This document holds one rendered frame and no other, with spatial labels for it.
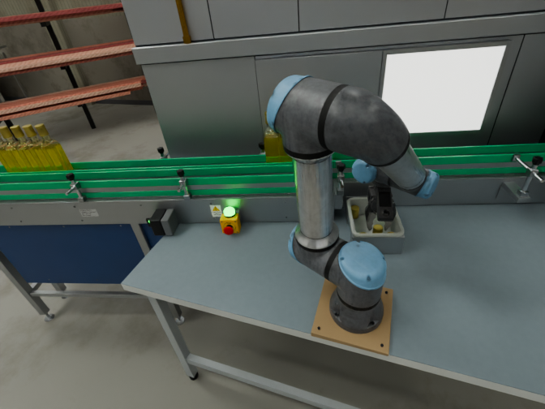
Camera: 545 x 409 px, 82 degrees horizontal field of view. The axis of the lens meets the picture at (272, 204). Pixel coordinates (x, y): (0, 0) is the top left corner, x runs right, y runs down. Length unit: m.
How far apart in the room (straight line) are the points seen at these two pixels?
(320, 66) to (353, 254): 0.76
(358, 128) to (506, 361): 0.73
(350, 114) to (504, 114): 1.13
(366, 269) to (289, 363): 1.06
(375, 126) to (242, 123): 0.95
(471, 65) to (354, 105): 0.94
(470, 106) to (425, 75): 0.23
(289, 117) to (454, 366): 0.73
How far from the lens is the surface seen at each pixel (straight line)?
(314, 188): 0.69
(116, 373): 2.00
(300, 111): 0.57
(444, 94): 1.44
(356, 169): 0.93
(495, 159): 1.45
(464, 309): 1.10
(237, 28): 1.34
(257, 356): 1.80
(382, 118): 0.55
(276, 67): 1.31
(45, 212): 1.70
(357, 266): 0.79
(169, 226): 1.32
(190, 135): 1.51
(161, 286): 1.17
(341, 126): 0.53
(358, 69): 1.32
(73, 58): 4.74
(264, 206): 1.25
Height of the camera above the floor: 1.57
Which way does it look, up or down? 36 degrees down
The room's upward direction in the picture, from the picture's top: 6 degrees counter-clockwise
